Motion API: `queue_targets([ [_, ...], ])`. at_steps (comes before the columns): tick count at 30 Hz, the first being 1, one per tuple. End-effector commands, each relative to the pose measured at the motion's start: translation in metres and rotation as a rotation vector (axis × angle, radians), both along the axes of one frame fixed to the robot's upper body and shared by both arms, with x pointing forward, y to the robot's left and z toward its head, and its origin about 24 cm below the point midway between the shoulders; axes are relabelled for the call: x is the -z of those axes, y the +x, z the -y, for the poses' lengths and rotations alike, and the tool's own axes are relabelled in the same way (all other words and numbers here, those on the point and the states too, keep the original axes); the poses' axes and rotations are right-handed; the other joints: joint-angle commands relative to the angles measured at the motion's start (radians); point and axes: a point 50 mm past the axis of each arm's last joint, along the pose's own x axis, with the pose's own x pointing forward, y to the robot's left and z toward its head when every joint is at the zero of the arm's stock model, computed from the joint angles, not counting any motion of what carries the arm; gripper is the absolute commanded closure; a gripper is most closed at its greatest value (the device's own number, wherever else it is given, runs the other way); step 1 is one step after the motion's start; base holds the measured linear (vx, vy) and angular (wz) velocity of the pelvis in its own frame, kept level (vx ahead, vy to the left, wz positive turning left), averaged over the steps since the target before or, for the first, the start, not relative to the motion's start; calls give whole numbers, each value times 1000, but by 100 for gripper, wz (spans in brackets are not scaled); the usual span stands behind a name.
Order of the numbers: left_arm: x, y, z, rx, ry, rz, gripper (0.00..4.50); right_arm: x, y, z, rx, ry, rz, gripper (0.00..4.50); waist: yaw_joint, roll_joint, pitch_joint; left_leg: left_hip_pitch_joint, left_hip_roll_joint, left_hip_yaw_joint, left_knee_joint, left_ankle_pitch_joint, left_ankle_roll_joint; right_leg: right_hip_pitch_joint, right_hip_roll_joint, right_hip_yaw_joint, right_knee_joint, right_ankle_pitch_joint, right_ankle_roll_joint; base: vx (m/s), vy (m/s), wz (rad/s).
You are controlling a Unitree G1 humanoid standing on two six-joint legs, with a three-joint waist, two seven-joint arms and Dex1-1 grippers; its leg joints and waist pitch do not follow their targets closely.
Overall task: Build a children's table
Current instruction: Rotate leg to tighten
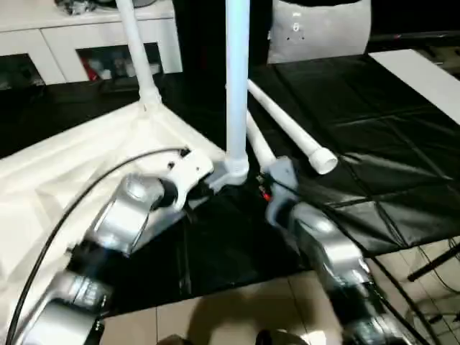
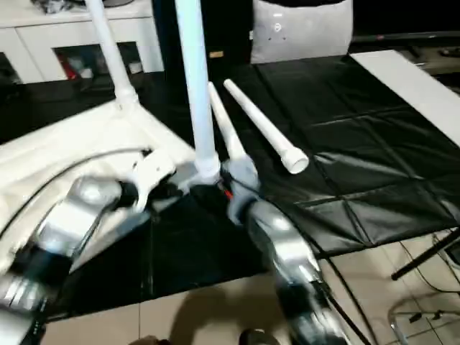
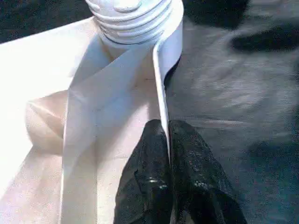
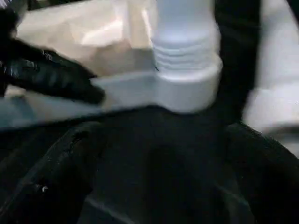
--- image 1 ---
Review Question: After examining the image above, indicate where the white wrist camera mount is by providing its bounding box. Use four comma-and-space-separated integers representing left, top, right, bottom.
263, 155, 300, 228
166, 148, 216, 212

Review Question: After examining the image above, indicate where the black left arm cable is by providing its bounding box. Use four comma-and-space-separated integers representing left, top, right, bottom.
6, 146, 192, 345

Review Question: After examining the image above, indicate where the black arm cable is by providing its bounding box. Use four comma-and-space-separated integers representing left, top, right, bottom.
286, 178, 445, 345
6, 146, 192, 345

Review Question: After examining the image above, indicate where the white flat board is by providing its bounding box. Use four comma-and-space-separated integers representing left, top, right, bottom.
367, 47, 460, 127

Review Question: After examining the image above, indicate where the white sideboard cabinet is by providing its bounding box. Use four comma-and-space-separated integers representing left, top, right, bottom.
0, 0, 185, 86

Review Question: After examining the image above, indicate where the black sofa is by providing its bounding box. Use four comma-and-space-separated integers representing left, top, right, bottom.
174, 0, 460, 66

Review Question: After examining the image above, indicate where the black tangled clutter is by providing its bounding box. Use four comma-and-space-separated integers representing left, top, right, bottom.
53, 0, 95, 16

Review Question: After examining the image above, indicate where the white plastic table top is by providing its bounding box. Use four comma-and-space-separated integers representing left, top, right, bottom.
0, 100, 252, 300

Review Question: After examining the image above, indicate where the black work mat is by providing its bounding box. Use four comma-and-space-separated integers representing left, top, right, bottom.
0, 53, 460, 319

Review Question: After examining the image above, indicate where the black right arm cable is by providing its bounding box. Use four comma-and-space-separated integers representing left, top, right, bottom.
286, 178, 445, 345

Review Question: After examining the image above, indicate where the black floor stand foot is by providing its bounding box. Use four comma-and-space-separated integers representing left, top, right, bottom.
407, 247, 460, 282

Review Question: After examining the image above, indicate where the red packet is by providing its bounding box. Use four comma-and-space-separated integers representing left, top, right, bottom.
80, 58, 98, 82

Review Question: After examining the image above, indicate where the grey cushion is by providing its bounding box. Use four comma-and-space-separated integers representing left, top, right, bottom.
267, 0, 373, 65

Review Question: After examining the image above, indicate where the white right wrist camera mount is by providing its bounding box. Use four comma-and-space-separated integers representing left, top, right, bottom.
263, 155, 300, 228

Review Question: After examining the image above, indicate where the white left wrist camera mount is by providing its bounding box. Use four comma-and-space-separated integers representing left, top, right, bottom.
166, 148, 216, 212

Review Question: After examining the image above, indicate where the white plastic table leg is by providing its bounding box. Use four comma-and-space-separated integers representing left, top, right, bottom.
247, 79, 339, 176
114, 0, 163, 109
224, 0, 252, 180
245, 110, 278, 170

